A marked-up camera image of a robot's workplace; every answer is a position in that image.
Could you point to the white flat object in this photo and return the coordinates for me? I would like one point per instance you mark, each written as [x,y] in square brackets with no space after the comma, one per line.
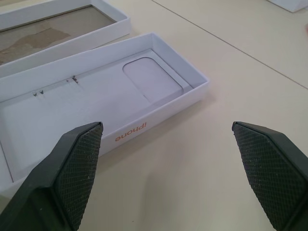
[288,4]

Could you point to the white iPhone box base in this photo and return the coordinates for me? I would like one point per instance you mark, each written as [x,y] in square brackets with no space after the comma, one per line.
[79,31]

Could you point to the white iPhone box lid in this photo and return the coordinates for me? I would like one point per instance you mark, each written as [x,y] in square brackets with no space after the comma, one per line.
[101,101]

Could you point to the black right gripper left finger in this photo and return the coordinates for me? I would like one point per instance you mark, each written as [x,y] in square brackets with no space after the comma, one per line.
[60,183]

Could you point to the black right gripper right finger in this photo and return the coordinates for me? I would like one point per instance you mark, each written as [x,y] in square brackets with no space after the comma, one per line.
[269,173]

